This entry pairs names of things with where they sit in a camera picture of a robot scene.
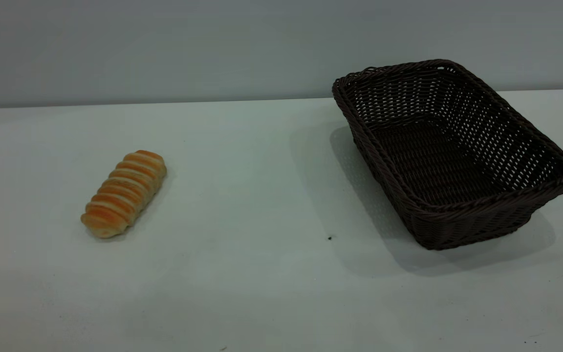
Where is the dark brown wicker basket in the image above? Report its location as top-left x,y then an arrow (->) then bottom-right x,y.
332,59 -> 563,251

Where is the ridged golden bread roll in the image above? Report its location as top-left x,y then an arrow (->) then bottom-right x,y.
80,150 -> 168,239

